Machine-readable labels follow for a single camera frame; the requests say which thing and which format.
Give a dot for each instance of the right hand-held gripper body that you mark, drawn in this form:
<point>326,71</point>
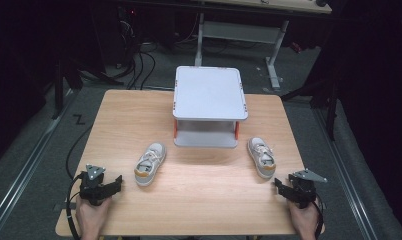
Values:
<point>304,193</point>

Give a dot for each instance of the person's right hand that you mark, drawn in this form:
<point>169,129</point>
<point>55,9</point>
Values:
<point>304,220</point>

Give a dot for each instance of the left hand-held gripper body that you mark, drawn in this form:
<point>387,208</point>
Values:
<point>90,190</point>

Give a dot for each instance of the grey tape strip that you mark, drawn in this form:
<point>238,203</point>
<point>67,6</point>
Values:
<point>59,206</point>

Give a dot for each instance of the black metal stand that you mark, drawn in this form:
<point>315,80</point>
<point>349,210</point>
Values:
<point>60,86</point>
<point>330,110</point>

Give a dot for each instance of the person's left hand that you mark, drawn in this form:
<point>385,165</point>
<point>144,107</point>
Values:
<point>90,216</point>

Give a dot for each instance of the black computer tower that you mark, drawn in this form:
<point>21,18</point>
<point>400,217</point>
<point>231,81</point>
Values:
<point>125,33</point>

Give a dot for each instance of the white two-tier shoe rack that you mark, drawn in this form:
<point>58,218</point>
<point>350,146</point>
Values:
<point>209,93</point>

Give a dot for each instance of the metal floor rail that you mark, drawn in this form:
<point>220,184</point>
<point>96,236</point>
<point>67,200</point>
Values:
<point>29,156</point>
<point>347,176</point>

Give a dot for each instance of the wooden desk with white legs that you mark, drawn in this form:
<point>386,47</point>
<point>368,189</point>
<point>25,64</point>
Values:
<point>242,31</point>

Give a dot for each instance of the white sneaker with orange heel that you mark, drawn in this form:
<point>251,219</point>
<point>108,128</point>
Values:
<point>149,165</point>
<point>262,156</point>

